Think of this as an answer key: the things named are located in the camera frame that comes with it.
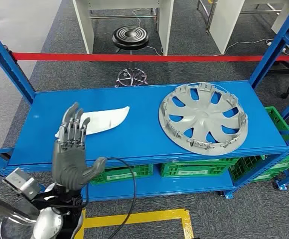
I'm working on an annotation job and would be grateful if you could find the yellow floor tape square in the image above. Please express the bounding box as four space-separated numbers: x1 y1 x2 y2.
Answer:
74 208 194 239

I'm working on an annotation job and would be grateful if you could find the white desk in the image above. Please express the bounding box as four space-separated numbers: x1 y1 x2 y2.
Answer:
197 0 289 55
72 0 174 56

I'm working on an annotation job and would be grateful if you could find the grey wheel hubcap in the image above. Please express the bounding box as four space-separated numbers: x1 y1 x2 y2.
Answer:
158 82 249 156

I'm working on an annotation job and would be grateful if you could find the black round stool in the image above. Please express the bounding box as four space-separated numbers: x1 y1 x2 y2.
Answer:
111 25 150 88

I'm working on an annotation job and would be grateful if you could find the red barrier tape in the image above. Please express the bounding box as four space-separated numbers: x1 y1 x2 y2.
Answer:
0 52 289 87

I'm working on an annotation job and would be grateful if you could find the blue metal shelf rack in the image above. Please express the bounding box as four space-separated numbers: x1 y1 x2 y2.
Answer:
0 0 289 200

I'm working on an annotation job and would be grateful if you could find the white floor cable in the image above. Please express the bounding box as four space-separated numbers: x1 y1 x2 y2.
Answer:
216 38 268 56

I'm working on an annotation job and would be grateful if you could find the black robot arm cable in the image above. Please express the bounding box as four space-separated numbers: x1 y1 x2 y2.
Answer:
84 157 137 239

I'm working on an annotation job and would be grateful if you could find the white plastic car part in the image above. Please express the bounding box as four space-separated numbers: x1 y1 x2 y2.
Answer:
55 106 130 138

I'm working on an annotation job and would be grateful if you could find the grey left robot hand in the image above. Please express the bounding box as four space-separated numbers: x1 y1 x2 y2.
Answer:
52 102 107 192

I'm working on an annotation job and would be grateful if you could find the green plastic crate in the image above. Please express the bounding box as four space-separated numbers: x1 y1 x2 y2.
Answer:
229 106 289 184
89 164 154 185
159 158 240 179

